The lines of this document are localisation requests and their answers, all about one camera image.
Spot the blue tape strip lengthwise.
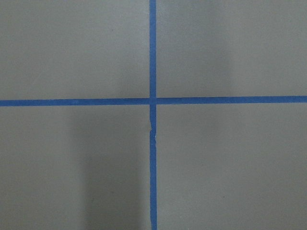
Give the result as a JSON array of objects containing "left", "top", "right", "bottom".
[{"left": 149, "top": 0, "right": 158, "bottom": 230}]

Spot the blue tape strip crosswise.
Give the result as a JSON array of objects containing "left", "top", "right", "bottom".
[{"left": 0, "top": 96, "right": 307, "bottom": 107}]

